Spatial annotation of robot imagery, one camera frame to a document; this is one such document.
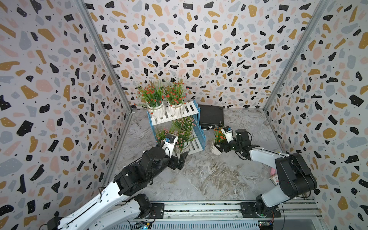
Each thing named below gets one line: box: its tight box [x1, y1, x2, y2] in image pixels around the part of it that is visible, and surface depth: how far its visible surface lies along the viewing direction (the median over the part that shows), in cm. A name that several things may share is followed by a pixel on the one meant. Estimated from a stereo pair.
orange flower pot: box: [210, 126, 227, 156], surface depth 89 cm
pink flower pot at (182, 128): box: [170, 115, 198, 140], surface depth 90 cm
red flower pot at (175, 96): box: [161, 81, 189, 117], surface depth 75 cm
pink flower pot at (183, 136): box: [174, 129, 198, 155], surface depth 87 cm
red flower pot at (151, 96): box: [134, 81, 166, 119], surface depth 73 cm
